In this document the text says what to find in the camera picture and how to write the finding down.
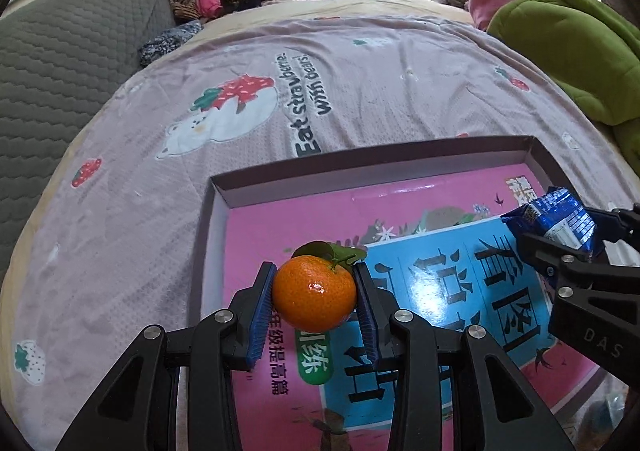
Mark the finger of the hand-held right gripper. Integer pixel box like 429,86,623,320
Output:
515,231,640,303
582,203,640,266

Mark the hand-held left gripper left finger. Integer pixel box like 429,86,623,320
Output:
55,261,278,451

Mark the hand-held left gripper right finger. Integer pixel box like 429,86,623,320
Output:
352,261,576,451

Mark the blue snack packet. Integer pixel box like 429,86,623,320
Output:
500,187,598,259

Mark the orange tangerine with leaves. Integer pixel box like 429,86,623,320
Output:
271,241,368,332

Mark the pink cardboard box tray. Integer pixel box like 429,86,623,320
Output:
187,135,631,451

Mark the green plush blanket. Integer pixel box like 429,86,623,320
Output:
487,0,640,176

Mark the pink strawberry printed blanket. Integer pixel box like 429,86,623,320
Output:
0,13,640,451

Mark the dark floral cloth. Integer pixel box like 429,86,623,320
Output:
139,21,203,68

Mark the beige bed sheet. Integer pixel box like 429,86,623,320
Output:
200,0,476,34

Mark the grey quilted headboard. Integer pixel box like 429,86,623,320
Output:
0,0,176,277

